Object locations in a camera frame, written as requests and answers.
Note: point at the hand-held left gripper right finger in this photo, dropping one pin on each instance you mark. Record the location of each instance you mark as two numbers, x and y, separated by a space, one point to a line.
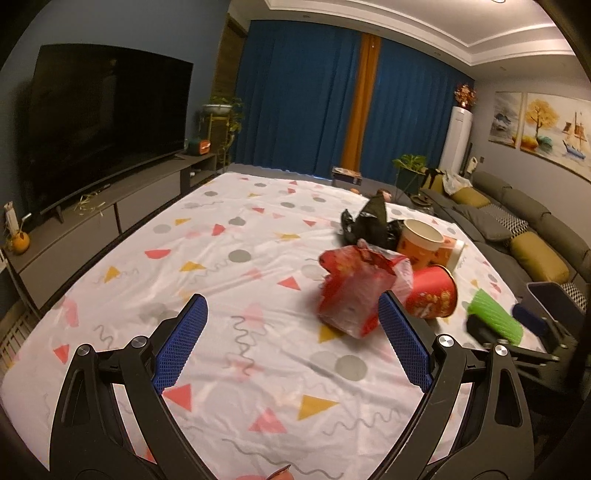
404 344

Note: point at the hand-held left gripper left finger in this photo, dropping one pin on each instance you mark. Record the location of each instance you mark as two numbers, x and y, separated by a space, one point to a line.
182 341

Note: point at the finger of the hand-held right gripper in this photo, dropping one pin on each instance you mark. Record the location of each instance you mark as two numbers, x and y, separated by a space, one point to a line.
482 330
528 318

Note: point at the green foam net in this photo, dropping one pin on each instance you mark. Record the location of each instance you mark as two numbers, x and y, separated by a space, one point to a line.
496 314

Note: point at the grey plastic bin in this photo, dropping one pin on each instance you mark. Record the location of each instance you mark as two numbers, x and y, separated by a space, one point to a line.
563 300

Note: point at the red paper cup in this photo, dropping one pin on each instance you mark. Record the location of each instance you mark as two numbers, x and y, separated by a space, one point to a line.
434 295

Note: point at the red printed plastic bag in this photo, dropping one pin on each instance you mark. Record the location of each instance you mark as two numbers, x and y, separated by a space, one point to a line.
355 286

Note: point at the small orange paper cup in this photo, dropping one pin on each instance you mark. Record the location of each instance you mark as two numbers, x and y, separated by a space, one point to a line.
452 251

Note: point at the black plastic bag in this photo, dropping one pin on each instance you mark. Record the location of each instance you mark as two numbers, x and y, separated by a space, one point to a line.
369 221

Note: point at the black and white patterned cushion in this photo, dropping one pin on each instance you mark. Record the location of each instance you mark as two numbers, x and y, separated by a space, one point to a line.
512 221
577 293

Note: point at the large yellow cushion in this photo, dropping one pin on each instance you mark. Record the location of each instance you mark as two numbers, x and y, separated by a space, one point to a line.
538 256

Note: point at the white patterned tablecloth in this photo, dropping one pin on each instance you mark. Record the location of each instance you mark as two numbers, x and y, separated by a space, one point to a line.
207 258

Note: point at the grey sofa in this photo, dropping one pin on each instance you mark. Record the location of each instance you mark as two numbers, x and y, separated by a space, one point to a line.
545 221

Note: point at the grey cushion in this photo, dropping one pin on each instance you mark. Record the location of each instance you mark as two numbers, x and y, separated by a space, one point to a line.
485 226

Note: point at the small yellow cushion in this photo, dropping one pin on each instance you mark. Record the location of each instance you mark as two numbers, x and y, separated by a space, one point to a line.
471 197

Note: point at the grey television stand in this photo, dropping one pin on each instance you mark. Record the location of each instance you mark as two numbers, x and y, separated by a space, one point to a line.
115 207

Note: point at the white cloth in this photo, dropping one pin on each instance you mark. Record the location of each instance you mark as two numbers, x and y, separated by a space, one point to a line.
456 182

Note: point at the small doll toy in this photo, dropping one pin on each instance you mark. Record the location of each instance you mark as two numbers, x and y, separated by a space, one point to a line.
384 194

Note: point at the dried straw bundle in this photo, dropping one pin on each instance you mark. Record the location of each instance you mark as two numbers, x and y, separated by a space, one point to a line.
90 204

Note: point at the green potted plant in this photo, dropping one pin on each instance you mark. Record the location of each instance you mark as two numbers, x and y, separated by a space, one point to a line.
408 166

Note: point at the cardboard box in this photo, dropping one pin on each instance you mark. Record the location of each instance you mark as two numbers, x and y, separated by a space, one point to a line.
347 175

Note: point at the orange fruit ornament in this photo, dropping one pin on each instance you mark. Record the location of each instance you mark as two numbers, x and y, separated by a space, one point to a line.
21 243

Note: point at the sailboat and tree painting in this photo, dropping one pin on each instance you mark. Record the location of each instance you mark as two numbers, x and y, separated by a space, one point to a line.
554 127

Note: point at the white standing air conditioner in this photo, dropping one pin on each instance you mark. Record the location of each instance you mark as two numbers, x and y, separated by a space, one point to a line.
455 138

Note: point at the small landscape painting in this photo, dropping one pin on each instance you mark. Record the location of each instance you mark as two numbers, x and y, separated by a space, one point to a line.
505 117

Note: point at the white stick holder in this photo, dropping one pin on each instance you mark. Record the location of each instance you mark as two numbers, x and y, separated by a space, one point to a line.
11 217

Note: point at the black television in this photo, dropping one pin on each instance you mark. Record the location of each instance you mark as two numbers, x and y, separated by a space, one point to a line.
106 124

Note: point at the trailing plant on stand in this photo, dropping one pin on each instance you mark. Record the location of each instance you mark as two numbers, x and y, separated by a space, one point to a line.
226 115

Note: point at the blue curtain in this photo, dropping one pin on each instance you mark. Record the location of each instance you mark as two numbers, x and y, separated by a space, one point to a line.
411 110
295 97

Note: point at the red flower decoration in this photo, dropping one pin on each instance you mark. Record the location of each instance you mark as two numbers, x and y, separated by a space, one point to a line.
465 95

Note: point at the orange curtain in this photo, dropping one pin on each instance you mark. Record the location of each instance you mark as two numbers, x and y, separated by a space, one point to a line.
362 101

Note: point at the wooden door panel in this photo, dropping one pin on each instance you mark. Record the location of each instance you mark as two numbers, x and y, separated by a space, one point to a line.
228 69

